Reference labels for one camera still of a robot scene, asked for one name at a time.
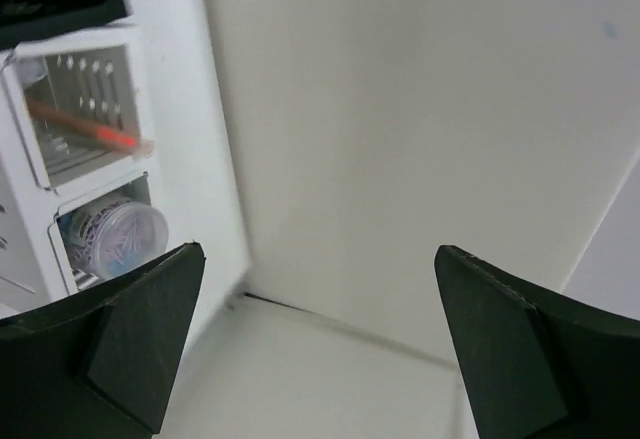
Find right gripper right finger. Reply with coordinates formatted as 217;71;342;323
434;245;639;438

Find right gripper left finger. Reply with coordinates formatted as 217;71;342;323
1;242;205;439

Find clear jar purple clips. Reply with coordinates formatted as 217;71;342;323
58;193;169;280

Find red thin pen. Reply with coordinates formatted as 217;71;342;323
26;99;155;157

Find white slotted organizer box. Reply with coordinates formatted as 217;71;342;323
1;0;249;338

